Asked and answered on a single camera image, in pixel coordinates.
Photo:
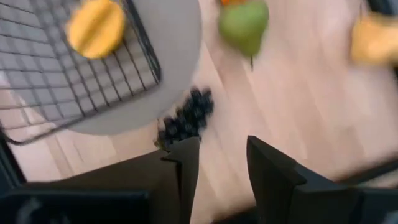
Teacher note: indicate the black grape bunch with leaves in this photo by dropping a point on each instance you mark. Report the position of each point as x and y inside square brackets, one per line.
[189, 115]

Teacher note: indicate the green pear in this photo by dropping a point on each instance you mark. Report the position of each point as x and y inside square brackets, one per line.
[244, 28]

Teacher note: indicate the yellow star fruit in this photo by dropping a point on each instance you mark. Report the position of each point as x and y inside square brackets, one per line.
[96, 28]

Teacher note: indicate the round grey table mat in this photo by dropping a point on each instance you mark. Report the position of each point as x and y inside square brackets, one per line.
[174, 46]

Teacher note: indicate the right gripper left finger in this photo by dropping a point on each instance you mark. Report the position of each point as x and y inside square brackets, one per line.
[174, 186]

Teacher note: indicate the orange tangerine cluster with leaves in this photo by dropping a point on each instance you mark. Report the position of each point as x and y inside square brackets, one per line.
[231, 2]

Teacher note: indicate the yellow pear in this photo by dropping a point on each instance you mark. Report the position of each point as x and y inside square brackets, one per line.
[376, 40]

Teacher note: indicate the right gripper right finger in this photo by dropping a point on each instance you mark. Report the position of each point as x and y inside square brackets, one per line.
[280, 193]

